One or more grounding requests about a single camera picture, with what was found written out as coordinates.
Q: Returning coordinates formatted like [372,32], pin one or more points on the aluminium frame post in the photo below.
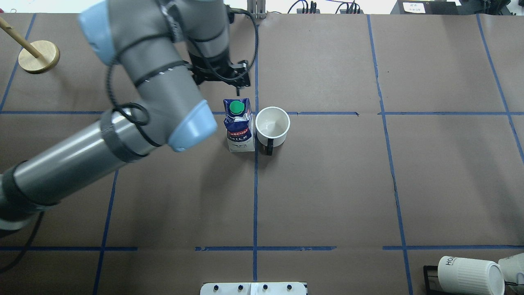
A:
[257,8]

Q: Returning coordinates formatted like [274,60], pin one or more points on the black power supply box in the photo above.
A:
[436,7]

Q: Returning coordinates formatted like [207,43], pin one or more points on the white mug with black handle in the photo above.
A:
[272,125]

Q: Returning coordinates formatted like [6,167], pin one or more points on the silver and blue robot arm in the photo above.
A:
[157,54]

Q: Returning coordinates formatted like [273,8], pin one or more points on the black wire cup rack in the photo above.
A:
[431,280]

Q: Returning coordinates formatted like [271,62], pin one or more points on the wooden mug tree stand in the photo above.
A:
[36,57]

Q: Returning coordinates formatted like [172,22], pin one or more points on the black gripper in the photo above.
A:
[212,71]

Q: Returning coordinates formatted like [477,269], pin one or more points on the white pedestal column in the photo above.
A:
[255,288]

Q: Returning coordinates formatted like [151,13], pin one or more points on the blue milk carton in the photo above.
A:
[239,125]

